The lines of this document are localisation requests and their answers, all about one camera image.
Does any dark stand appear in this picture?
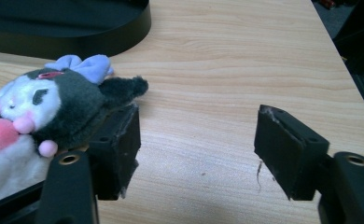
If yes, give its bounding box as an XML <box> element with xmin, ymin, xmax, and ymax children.
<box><xmin>311</xmin><ymin>0</ymin><xmax>364</xmax><ymax>129</ymax></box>

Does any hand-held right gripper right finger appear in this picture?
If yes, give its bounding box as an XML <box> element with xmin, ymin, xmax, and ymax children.
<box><xmin>253</xmin><ymin>104</ymin><xmax>335</xmax><ymax>202</ymax></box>

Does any black and white plush toy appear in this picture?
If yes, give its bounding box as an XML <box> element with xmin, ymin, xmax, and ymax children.
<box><xmin>0</xmin><ymin>54</ymin><xmax>149</xmax><ymax>203</ymax></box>

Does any black round tray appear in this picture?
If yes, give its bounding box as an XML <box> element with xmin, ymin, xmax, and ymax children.
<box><xmin>0</xmin><ymin>0</ymin><xmax>152</xmax><ymax>61</ymax></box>

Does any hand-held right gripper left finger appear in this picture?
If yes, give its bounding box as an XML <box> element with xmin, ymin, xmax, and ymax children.
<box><xmin>85</xmin><ymin>103</ymin><xmax>142</xmax><ymax>201</ymax></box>

